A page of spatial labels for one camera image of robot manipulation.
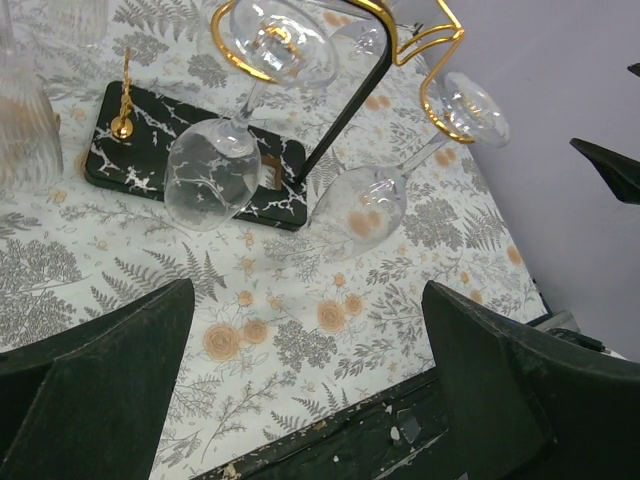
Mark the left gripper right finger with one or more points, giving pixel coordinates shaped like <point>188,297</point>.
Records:
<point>523,404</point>

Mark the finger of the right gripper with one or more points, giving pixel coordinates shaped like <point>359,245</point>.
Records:
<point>620,173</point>
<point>634,69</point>

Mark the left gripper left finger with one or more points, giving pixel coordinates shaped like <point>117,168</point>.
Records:
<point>91,402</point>

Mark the clear glass edge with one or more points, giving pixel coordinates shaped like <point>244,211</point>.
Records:
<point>364,206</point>

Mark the ribbed champagne flute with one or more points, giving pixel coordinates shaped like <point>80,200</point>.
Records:
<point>31,153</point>

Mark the clear wine glass front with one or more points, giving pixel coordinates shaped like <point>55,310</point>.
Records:
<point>213,167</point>

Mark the gold black wine glass rack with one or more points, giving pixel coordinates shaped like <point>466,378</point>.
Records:
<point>137,128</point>

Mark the floral table mat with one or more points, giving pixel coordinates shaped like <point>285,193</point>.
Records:
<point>280,338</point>

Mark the black base frame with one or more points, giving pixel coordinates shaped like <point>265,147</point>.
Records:
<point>400,433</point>

